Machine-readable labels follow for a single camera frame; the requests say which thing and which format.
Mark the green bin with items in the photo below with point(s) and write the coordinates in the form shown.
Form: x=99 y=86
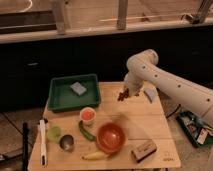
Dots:
x=192 y=129

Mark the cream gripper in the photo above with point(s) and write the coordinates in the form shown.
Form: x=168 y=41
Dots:
x=132 y=90

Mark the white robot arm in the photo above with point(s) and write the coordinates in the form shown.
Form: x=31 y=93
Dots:
x=196 y=98

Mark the red bowl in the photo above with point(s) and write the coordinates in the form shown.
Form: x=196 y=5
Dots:
x=110 y=138

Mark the grey triangular cloth piece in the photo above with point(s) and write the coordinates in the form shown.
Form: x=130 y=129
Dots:
x=150 y=93

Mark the yellow banana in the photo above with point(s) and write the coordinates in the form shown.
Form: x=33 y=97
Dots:
x=98 y=155

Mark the green chili pepper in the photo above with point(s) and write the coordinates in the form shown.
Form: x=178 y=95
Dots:
x=86 y=133

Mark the grey sponge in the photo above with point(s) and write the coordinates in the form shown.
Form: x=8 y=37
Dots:
x=78 y=88

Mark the wooden block eraser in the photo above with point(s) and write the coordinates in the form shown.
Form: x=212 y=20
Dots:
x=144 y=150

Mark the white cup with orange content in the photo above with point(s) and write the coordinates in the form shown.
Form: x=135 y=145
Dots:
x=87 y=115

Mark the green plastic tray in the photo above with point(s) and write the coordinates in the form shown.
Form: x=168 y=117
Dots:
x=63 y=98

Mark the bunch of dark grapes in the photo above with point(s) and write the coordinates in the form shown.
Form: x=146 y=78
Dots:
x=123 y=95

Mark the green lime cup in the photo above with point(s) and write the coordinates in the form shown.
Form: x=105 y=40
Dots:
x=54 y=134

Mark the wooden table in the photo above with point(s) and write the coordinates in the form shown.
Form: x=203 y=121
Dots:
x=141 y=120

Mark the small metal cup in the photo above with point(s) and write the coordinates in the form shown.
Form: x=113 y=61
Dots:
x=67 y=143

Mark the black pole stand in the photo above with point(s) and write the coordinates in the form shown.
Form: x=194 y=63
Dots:
x=25 y=147

